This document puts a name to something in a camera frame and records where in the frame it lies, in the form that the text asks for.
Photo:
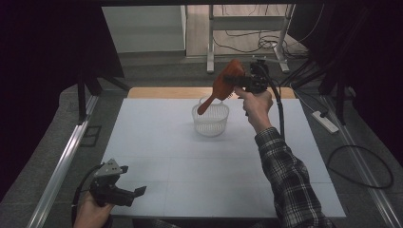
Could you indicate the white metal desk frame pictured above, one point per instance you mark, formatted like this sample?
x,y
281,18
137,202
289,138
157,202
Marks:
x,y
247,22

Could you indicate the white cabinet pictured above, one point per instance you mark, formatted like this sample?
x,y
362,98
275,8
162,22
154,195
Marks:
x,y
144,28

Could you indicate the white power strip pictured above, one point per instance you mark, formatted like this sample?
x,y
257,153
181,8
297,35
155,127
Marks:
x,y
324,122

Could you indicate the aluminium rail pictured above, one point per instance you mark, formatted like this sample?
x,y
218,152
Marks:
x,y
60,171
361,164

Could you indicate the black plug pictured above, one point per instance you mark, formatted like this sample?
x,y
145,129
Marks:
x,y
323,113

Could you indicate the person's right hand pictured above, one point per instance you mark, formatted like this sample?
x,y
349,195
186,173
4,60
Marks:
x,y
258,107

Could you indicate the wooden table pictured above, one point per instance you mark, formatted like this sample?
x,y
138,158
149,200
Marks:
x,y
164,92

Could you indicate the brown wooden hairbrush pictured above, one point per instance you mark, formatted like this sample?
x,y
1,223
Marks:
x,y
221,88

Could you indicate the white plastic mesh basket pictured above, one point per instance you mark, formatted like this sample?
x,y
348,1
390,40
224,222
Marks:
x,y
210,126

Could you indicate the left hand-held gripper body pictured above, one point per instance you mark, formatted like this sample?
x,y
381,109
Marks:
x,y
109,190

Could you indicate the person's left hand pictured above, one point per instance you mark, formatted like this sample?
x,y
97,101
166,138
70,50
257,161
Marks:
x,y
92,215

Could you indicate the black metal stand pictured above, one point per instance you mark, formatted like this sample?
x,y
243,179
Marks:
x,y
340,95
83,98

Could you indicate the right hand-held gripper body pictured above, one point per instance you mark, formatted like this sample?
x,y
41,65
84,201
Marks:
x,y
257,80

